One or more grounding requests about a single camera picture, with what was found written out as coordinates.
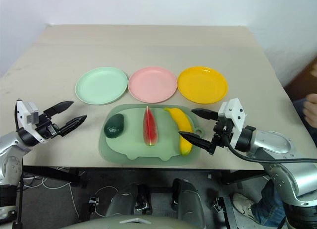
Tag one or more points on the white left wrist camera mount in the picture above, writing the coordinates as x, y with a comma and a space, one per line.
27, 115

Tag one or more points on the red watermelon slice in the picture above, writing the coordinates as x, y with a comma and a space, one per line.
149, 127

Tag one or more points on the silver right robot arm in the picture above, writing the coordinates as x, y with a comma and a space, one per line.
272, 142

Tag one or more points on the yellow plate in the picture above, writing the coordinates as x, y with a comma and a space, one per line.
202, 84

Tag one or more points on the dark green avocado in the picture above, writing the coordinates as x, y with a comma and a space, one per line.
114, 126

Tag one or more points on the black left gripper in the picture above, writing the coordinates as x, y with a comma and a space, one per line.
48, 128

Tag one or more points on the yellow banana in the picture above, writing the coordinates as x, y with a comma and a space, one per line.
183, 125

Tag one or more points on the bystander blue jeans leg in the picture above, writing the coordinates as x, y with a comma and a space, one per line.
268, 209

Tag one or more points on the pink plate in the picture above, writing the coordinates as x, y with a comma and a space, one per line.
152, 84

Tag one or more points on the grey robot torso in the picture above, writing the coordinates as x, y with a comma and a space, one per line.
138, 224

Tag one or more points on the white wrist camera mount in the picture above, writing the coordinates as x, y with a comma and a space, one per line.
235, 110
27, 115

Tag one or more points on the light green plate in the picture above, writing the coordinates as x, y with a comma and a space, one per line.
101, 85

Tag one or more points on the green cutting board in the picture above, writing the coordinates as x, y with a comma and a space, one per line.
135, 147

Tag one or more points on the white sneaker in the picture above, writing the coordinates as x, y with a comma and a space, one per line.
244, 205

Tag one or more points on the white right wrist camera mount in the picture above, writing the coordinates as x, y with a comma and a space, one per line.
235, 110

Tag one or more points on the bystander bare hand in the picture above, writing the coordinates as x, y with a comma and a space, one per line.
311, 110

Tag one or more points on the dark rounded left robot leg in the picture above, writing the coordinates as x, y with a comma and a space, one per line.
123, 201

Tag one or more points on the dark rounded right robot leg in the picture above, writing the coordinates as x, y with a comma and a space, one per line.
189, 199

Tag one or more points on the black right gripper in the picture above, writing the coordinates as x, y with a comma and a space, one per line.
223, 133

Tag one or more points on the dark rounded robot leg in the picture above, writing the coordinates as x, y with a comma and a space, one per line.
123, 201
189, 199

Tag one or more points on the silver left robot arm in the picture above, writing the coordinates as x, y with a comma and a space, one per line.
11, 142

